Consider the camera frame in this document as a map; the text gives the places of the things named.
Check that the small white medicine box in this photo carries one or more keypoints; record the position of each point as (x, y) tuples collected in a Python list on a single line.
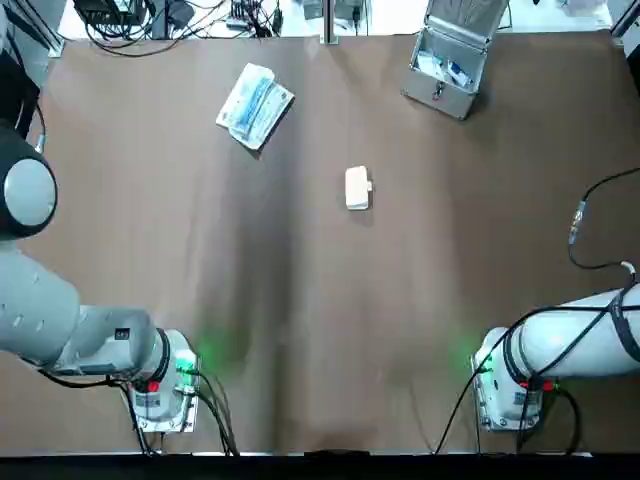
[(357, 187)]

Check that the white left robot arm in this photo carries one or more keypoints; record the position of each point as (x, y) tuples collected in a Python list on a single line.
[(40, 310)]

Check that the blue white small box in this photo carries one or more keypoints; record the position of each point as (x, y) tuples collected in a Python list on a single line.
[(457, 70)]

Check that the black device box with ports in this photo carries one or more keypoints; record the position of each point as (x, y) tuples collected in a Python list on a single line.
[(112, 10)]

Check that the grey usb hub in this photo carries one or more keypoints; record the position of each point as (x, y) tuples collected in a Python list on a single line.
[(239, 21)]

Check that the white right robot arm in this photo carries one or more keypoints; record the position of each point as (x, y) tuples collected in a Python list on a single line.
[(565, 340)]

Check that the aluminium frame post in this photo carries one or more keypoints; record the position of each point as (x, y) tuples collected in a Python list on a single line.
[(30, 25), (328, 22), (625, 22)]

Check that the silver aluminium case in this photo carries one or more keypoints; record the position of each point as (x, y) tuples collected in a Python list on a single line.
[(445, 100)]

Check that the white blue face mask packet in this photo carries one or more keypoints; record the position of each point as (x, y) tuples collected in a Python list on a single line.
[(245, 92), (277, 107)]

